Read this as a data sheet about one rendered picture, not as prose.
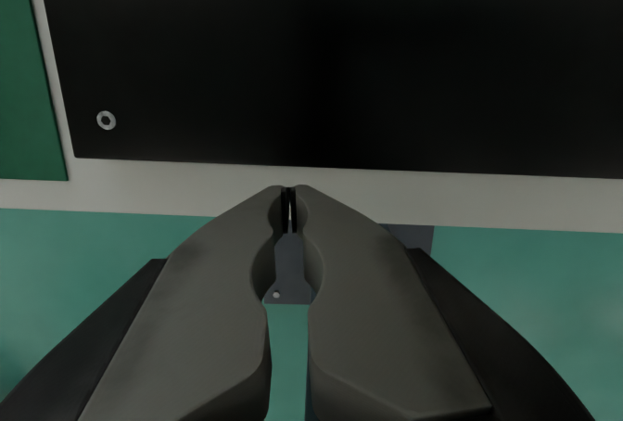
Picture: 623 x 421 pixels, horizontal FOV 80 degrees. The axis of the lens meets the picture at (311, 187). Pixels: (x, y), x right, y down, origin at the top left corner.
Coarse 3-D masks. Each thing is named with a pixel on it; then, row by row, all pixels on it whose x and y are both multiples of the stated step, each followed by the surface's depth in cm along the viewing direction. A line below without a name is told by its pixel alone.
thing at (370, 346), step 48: (336, 240) 9; (384, 240) 9; (336, 288) 8; (384, 288) 8; (336, 336) 7; (384, 336) 7; (432, 336) 7; (336, 384) 6; (384, 384) 6; (432, 384) 6
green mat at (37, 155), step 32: (0, 0) 18; (0, 32) 19; (32, 32) 19; (0, 64) 19; (32, 64) 19; (0, 96) 20; (32, 96) 20; (0, 128) 20; (32, 128) 20; (0, 160) 21; (32, 160) 21; (64, 160) 21
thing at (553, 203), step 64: (64, 128) 20; (0, 192) 22; (64, 192) 22; (128, 192) 22; (192, 192) 22; (256, 192) 21; (384, 192) 21; (448, 192) 21; (512, 192) 21; (576, 192) 21
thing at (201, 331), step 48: (288, 192) 13; (192, 240) 9; (240, 240) 9; (192, 288) 8; (240, 288) 8; (144, 336) 7; (192, 336) 7; (240, 336) 7; (144, 384) 6; (192, 384) 6; (240, 384) 6
